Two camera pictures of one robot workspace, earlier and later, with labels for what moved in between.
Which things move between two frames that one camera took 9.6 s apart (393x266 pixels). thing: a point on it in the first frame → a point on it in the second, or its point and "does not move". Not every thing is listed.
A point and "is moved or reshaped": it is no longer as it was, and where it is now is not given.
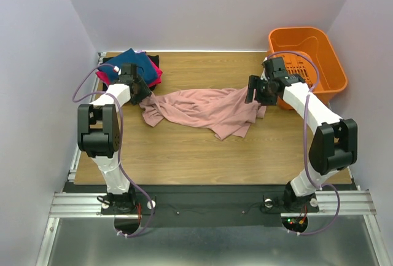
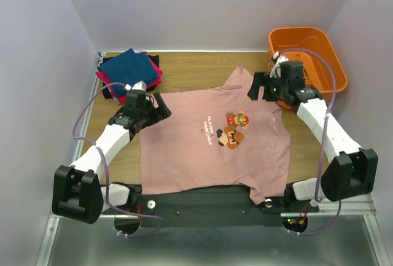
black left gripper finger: x=140 y=91 → x=159 y=103
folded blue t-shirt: x=146 y=70 does not move
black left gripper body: x=140 y=86 → x=148 y=115
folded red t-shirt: x=159 y=73 does not move
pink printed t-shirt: x=225 y=111 is moved or reshaped
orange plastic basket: x=314 y=43 does not move
